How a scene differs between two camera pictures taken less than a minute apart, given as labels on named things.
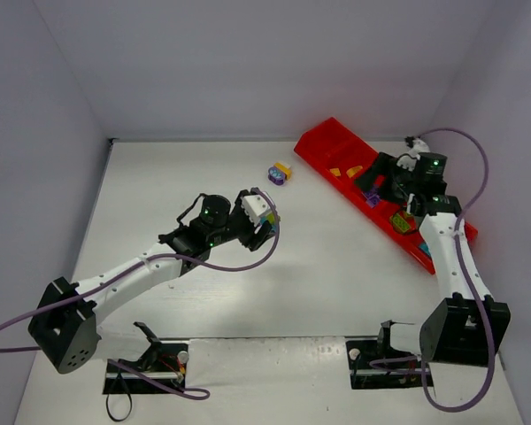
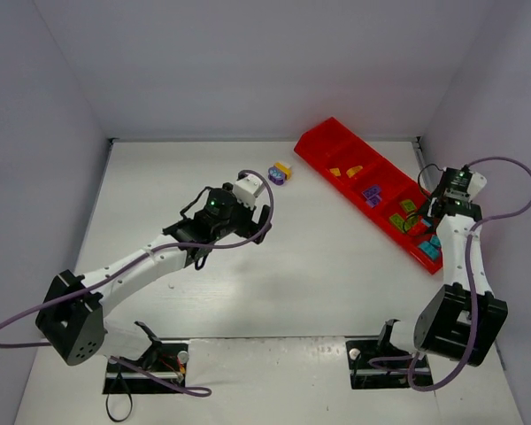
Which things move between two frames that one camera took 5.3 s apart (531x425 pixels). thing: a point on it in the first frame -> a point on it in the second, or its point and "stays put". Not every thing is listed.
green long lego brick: [399, 222] stays put
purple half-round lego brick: [373, 201] stays put
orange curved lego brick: [350, 172] stays put
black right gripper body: [381, 178] -> [431, 212]
